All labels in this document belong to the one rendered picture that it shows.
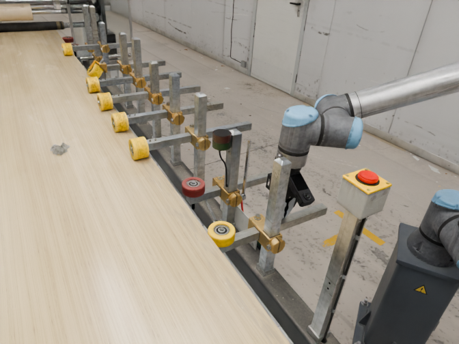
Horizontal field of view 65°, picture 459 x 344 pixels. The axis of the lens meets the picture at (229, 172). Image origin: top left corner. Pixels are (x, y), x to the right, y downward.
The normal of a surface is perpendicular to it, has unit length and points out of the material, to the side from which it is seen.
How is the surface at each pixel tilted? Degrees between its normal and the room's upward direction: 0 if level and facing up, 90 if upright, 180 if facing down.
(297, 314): 0
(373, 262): 0
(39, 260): 0
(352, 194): 90
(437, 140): 90
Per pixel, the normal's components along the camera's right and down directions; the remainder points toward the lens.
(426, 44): -0.82, 0.26
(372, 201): 0.50, 0.49
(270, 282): 0.06, -0.84
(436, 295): -0.42, 0.47
